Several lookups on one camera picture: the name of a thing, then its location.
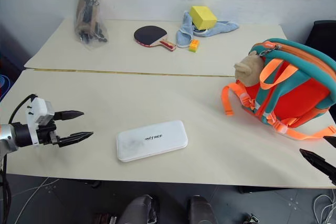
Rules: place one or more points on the white rectangular case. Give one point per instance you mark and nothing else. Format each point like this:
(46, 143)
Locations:
(151, 140)

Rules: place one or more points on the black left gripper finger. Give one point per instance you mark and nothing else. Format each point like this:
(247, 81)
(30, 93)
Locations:
(74, 138)
(69, 115)

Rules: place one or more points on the light blue cloth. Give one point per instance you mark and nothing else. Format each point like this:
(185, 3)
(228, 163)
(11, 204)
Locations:
(183, 36)

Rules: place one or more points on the clear plastic bag with parts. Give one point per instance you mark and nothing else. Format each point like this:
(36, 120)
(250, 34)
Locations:
(88, 22)

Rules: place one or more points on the yellow and orange toy brick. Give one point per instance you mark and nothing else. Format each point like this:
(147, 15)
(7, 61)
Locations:
(193, 46)

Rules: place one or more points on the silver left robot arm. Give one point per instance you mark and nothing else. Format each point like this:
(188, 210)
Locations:
(10, 136)

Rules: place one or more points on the black chair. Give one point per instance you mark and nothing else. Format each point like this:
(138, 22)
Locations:
(323, 33)

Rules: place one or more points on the black table tennis paddle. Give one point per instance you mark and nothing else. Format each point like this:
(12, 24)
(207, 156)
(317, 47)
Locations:
(149, 35)

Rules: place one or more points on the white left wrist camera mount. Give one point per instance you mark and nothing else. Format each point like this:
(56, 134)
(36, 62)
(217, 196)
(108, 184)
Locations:
(39, 111)

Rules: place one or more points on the dark rounded shape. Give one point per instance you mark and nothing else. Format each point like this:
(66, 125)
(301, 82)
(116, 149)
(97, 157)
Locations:
(137, 209)
(203, 211)

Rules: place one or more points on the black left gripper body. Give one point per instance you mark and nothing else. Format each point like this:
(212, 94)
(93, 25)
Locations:
(46, 132)

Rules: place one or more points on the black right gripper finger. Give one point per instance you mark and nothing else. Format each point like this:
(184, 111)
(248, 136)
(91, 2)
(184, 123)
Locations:
(319, 162)
(330, 140)

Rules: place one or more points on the orange and teal backpack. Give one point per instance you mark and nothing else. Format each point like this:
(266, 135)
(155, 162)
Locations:
(296, 95)

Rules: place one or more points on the yellow sponge block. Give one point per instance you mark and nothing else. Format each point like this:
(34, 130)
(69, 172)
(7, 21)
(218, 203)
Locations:
(203, 18)

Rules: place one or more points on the blue ringed object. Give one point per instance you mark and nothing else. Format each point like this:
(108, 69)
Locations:
(4, 86)

